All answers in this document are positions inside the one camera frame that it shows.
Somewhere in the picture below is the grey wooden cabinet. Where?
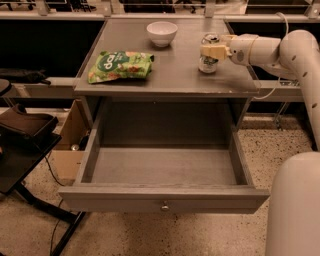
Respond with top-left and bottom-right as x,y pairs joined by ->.
73,18 -> 260,132

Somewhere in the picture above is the green chip bag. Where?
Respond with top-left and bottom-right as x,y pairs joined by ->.
87,51 -> 154,84

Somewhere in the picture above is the cardboard box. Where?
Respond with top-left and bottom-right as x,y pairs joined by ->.
51,100 -> 90,180

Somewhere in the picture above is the open grey top drawer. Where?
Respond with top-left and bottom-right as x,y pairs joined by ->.
59,100 -> 269,214

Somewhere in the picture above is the round metal drawer knob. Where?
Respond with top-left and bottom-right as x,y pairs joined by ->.
161,201 -> 170,212

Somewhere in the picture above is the dark brown tray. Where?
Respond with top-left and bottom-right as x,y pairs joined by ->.
0,104 -> 58,144

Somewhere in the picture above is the metal can in box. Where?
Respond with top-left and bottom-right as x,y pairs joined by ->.
71,144 -> 80,151

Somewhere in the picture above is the black floor cable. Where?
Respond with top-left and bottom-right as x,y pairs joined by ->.
44,153 -> 68,256

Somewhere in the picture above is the white ceramic bowl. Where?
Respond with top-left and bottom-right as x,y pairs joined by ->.
147,21 -> 178,47

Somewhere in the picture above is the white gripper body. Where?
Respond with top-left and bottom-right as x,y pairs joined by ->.
229,34 -> 281,66

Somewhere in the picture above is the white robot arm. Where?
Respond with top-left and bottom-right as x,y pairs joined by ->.
200,30 -> 320,256

